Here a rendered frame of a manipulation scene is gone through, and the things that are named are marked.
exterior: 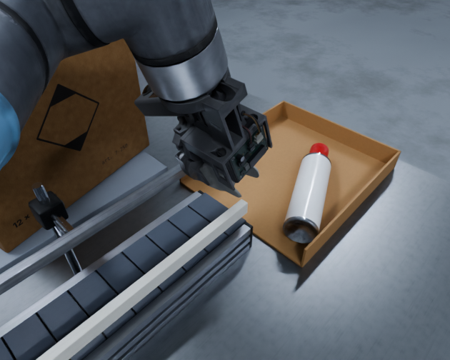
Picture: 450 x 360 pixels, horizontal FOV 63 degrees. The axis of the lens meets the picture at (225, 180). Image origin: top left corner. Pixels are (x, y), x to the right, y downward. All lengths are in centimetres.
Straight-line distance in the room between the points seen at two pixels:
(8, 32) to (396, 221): 57
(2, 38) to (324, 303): 44
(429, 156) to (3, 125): 225
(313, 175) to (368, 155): 18
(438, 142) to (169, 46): 227
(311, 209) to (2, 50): 43
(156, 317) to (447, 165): 203
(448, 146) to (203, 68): 224
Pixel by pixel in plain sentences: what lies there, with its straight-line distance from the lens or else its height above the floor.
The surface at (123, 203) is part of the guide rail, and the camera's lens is 44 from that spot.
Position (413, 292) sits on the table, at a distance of 57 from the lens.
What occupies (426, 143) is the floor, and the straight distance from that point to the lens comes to 244.
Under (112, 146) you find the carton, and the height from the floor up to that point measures 90.
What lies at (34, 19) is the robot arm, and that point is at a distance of 26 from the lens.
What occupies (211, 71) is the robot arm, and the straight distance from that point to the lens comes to 31.
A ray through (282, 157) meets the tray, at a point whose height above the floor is 83.
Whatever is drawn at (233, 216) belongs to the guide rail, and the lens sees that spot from 48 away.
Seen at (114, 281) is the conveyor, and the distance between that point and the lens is 48.
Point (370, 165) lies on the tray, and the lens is 73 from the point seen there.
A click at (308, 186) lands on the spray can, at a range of 57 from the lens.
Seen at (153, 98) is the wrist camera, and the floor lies 107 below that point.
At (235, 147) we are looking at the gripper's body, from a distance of 36.
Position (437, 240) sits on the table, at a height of 83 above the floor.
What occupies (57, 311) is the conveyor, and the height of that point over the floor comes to 88.
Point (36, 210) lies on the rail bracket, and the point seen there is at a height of 97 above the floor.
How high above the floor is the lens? 127
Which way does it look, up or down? 42 degrees down
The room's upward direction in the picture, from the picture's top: straight up
